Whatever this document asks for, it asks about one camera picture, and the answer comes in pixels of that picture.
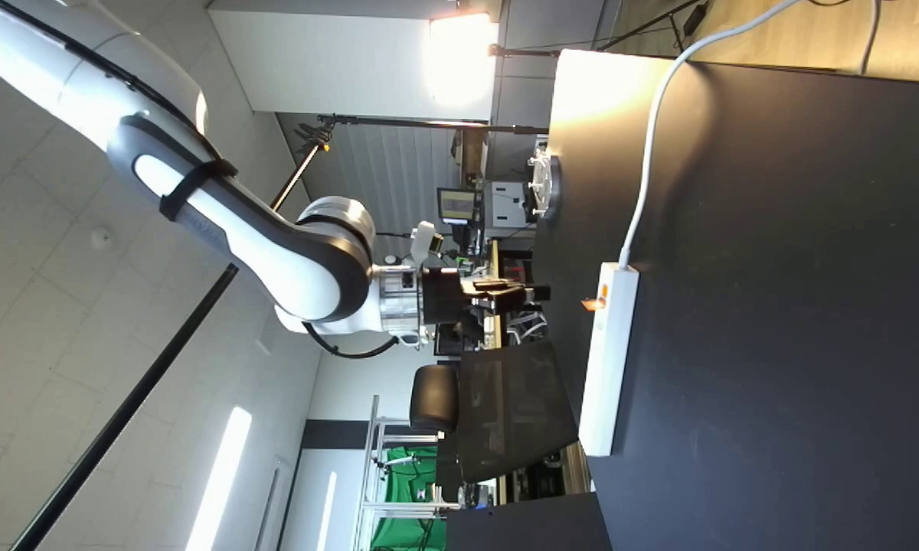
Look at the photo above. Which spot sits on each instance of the dark partition panel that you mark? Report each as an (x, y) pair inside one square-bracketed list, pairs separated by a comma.
[(530, 524)]

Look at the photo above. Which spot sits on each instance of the white power strip adapter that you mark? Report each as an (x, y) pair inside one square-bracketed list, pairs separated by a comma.
[(612, 356)]

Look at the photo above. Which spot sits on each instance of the green box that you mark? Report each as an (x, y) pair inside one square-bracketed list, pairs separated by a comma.
[(394, 532)]

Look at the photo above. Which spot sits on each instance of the black mesh office chair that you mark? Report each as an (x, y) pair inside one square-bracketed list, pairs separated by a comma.
[(510, 409)]

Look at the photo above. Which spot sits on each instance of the black ceiling track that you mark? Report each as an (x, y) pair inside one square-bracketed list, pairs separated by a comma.
[(124, 417)]

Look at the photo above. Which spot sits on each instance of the small computer monitor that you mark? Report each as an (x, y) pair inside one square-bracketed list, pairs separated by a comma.
[(456, 203)]

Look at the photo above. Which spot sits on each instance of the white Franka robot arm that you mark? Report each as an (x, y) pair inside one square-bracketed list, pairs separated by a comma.
[(226, 219)]

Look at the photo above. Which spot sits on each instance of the long ceiling light strip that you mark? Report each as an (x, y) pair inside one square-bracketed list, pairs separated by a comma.
[(217, 479)]

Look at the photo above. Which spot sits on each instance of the white metal rack frame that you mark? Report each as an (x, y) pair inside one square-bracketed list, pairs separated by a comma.
[(368, 479)]

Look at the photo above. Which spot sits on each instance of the round glass dish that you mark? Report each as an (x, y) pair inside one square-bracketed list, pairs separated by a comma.
[(550, 184)]

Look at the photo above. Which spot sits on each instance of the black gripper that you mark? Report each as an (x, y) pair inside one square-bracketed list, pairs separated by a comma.
[(441, 299)]

